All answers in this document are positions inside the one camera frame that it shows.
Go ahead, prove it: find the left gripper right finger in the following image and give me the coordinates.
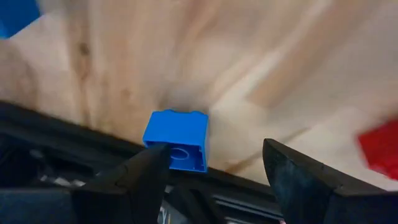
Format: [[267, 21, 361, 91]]
[[262, 138, 398, 224]]

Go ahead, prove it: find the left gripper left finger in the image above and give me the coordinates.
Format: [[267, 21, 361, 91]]
[[70, 142, 172, 224]]

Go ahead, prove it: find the blue small block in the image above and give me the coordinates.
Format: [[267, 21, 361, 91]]
[[142, 108, 210, 174]]

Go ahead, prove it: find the red long block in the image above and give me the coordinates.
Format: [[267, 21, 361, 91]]
[[356, 119, 398, 182]]

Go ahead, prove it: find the blue long block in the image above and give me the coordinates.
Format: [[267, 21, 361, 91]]
[[0, 0, 42, 40]]

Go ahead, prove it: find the black aluminium table frame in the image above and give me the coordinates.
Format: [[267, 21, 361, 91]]
[[0, 99, 285, 224]]

